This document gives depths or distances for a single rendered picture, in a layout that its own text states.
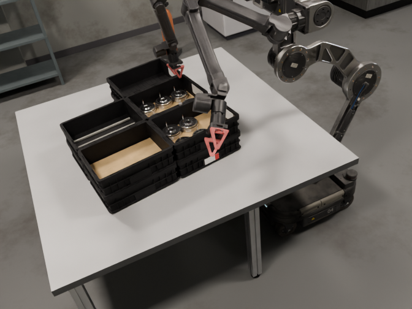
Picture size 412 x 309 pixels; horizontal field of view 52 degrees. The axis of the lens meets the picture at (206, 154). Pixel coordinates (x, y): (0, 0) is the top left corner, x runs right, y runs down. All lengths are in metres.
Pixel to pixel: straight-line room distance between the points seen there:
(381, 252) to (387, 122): 1.35
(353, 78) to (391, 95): 1.70
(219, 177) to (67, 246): 0.81
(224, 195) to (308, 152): 0.53
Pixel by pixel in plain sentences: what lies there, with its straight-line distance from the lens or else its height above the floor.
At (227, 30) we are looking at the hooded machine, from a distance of 5.13.
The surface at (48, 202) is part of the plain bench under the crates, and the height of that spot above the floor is 0.70.
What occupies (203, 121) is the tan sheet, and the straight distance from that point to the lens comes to 2.38.
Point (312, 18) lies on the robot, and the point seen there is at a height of 1.45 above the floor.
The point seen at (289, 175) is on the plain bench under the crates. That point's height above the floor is 0.70.
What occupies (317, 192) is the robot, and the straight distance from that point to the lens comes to 2.77.
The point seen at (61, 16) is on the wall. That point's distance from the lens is 5.47.
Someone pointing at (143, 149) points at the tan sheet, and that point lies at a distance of 2.26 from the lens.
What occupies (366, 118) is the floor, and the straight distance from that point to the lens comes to 3.84.
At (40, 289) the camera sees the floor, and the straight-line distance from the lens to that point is 2.94.
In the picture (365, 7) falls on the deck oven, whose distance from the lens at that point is 5.57.
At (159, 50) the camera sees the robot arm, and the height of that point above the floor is 1.18.
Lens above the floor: 2.20
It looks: 39 degrees down
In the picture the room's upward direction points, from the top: 8 degrees counter-clockwise
